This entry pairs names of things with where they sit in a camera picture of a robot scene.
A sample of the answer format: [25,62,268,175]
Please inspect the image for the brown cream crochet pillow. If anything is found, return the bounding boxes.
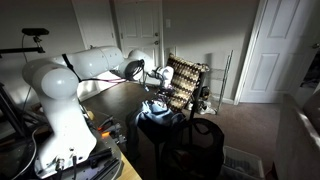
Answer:
[167,53,209,112]

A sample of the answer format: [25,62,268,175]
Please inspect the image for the black camera on stand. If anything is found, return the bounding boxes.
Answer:
[22,28,49,36]

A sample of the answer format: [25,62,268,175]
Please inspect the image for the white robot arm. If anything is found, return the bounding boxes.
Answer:
[22,46,174,179]

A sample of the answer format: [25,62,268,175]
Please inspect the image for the wire shoe rack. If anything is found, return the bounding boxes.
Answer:
[200,51,233,115]

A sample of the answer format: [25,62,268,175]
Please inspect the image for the white plastic laundry basket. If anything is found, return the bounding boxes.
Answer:
[221,146,265,180]

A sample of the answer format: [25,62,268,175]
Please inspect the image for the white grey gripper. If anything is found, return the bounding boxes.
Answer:
[152,66,174,88]

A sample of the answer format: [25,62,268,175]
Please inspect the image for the white interior door right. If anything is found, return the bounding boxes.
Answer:
[239,0,320,103]

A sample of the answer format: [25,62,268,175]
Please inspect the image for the black mesh laundry hamper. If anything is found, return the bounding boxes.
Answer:
[161,118,224,180]

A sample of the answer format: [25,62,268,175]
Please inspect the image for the white panel door centre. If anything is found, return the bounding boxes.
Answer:
[115,0,160,71]

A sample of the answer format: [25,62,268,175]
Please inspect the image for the white sneaker on floor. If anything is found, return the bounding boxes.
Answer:
[198,101,216,115]

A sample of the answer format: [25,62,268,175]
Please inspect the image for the orange black clamp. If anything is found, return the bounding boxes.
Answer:
[97,117,127,144]

